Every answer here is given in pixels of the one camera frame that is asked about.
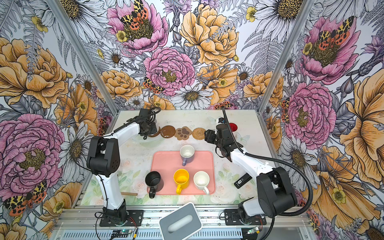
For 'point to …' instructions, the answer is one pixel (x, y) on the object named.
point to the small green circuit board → (121, 233)
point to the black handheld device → (244, 179)
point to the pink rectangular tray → (191, 178)
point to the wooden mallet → (129, 193)
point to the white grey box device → (180, 223)
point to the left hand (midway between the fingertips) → (152, 133)
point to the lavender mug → (187, 153)
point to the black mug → (155, 183)
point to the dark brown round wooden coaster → (167, 131)
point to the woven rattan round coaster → (198, 133)
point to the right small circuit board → (252, 230)
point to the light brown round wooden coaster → (156, 134)
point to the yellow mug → (181, 177)
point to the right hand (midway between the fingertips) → (208, 137)
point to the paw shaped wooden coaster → (183, 133)
